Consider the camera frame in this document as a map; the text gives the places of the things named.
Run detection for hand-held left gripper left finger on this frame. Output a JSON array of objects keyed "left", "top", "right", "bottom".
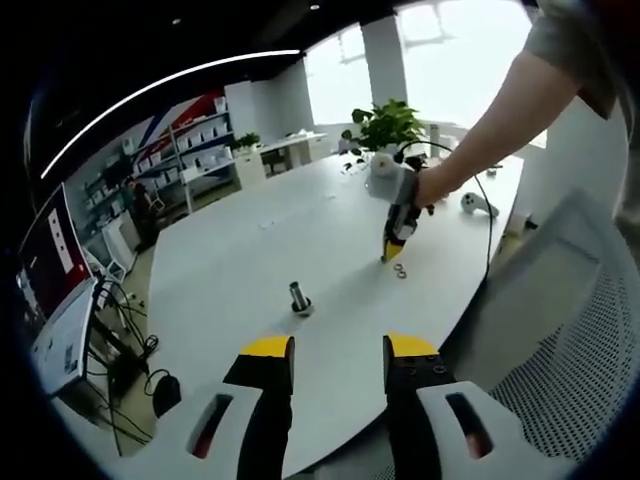
[{"left": 106, "top": 334, "right": 296, "bottom": 480}]

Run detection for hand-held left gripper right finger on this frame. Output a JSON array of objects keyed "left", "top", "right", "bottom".
[{"left": 382, "top": 332, "right": 576, "bottom": 480}]

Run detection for thick threaded stud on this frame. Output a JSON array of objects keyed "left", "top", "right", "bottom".
[{"left": 288, "top": 281, "right": 314, "bottom": 316}]

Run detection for person's right hand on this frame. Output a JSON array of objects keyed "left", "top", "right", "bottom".
[{"left": 413, "top": 167, "right": 454, "bottom": 217}]

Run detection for large green potted plant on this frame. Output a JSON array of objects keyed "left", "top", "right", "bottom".
[{"left": 341, "top": 98, "right": 427, "bottom": 162}]

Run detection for white handheld controller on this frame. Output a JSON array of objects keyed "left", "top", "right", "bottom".
[{"left": 459, "top": 192, "right": 500, "bottom": 219}]

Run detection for narrow window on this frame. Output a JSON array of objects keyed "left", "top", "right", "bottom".
[{"left": 304, "top": 24, "right": 374, "bottom": 126}]

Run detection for small white box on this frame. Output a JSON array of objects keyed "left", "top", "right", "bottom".
[{"left": 505, "top": 212, "right": 536, "bottom": 236}]

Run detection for black laptop stand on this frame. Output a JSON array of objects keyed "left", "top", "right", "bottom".
[{"left": 84, "top": 279, "right": 151, "bottom": 382}]

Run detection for wide window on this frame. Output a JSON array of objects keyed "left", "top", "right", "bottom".
[{"left": 397, "top": 0, "right": 549, "bottom": 149}]

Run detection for white desk cabinet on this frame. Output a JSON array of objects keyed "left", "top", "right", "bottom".
[{"left": 234, "top": 132, "right": 329, "bottom": 189}]

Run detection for small green potted plant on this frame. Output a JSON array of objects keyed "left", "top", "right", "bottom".
[{"left": 234, "top": 132, "right": 262, "bottom": 154}]

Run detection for grey mesh office chair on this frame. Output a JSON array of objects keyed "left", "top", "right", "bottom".
[{"left": 439, "top": 189, "right": 640, "bottom": 464}]

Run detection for white rolling cabinet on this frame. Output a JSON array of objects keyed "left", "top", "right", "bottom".
[{"left": 102, "top": 219, "right": 139, "bottom": 279}]

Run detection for shelving with white boxes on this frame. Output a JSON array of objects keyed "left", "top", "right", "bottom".
[{"left": 82, "top": 94, "right": 236, "bottom": 222}]

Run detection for white laptop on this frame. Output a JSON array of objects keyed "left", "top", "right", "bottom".
[{"left": 17, "top": 183, "right": 99, "bottom": 396}]

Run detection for person's grey shirt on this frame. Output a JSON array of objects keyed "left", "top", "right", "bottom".
[{"left": 527, "top": 0, "right": 639, "bottom": 236}]

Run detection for curved ceiling light strip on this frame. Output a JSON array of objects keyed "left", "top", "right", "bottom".
[{"left": 39, "top": 49, "right": 302, "bottom": 181}]

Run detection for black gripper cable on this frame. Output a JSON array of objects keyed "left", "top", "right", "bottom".
[{"left": 393, "top": 140, "right": 497, "bottom": 284}]

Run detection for tangled black cables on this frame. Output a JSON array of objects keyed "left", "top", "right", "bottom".
[{"left": 87, "top": 279, "right": 174, "bottom": 456}]

